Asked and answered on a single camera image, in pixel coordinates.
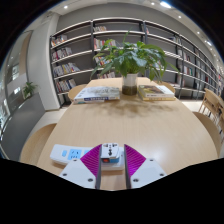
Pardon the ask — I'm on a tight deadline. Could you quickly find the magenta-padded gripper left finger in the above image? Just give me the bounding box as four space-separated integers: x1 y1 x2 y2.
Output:
59 143 103 190

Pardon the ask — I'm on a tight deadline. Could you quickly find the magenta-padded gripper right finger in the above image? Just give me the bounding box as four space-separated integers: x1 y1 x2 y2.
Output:
123 143 168 190

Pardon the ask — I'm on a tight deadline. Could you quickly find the small white charger block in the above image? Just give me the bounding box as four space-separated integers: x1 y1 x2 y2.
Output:
100 142 121 164

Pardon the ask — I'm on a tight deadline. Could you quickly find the white power strip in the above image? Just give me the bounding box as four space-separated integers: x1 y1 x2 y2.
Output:
49 143 126 172

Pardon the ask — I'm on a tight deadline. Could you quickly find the group of wooden slatted chairs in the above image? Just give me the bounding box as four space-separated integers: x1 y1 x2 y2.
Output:
198 88 224 134

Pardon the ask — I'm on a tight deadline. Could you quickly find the small green potted plant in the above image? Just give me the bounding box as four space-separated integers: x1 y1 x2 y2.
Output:
21 81 38 100

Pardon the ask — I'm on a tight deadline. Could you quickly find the green plant in white pot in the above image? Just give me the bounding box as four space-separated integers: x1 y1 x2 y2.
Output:
89 31 179 96

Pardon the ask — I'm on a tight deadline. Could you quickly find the grey shelf unit with books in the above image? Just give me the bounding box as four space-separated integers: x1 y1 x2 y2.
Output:
49 17 224 104

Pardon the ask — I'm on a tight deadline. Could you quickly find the group of ceiling lights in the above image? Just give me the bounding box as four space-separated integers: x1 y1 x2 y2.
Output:
61 0 214 48

